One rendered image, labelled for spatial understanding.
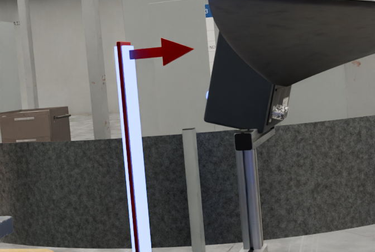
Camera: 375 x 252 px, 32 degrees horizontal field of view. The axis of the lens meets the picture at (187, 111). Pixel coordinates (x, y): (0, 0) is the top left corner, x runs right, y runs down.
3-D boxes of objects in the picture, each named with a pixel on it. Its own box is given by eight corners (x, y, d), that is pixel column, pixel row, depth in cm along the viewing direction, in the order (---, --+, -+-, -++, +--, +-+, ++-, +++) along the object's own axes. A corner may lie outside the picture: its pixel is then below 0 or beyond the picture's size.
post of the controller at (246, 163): (260, 250, 107) (251, 131, 106) (243, 250, 108) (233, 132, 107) (263, 245, 110) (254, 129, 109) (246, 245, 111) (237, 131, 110)
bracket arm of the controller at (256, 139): (253, 150, 106) (251, 132, 106) (235, 151, 107) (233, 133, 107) (275, 134, 129) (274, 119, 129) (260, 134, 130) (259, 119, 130)
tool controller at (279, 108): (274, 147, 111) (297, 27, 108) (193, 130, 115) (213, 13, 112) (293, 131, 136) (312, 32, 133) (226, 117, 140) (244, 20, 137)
